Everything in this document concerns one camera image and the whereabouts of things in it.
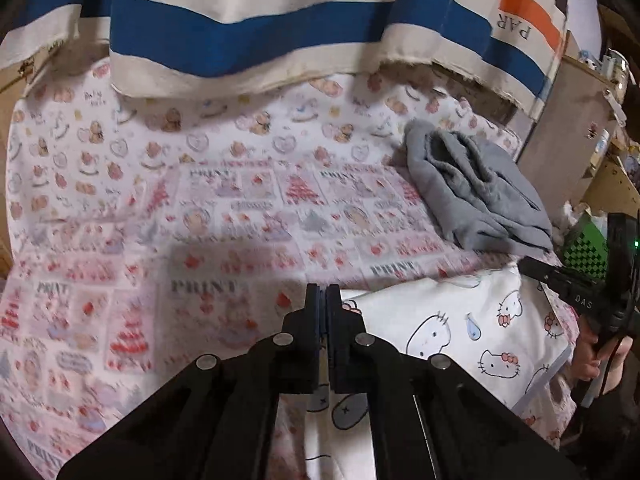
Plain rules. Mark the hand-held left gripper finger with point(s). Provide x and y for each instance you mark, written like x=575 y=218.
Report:
x=320 y=310
x=331 y=310

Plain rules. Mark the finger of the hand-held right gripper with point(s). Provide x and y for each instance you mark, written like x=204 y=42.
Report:
x=540 y=270

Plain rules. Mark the grey pants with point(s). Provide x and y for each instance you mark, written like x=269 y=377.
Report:
x=475 y=195

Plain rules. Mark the white cat print cloth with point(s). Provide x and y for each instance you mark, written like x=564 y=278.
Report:
x=460 y=330

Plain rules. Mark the person's right hand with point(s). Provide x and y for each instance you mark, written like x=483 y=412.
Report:
x=592 y=355

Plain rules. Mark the green black checkered board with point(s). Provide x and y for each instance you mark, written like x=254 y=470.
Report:
x=585 y=245

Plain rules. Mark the wooden desk unit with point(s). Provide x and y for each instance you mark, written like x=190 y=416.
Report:
x=560 y=125

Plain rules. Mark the person's dark clothing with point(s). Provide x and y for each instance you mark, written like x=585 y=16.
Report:
x=610 y=430

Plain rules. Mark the pink patchwork print blanket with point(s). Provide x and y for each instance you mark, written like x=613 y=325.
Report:
x=125 y=280

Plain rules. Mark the blue orange striped curtain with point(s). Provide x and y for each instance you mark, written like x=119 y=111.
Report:
x=260 y=35

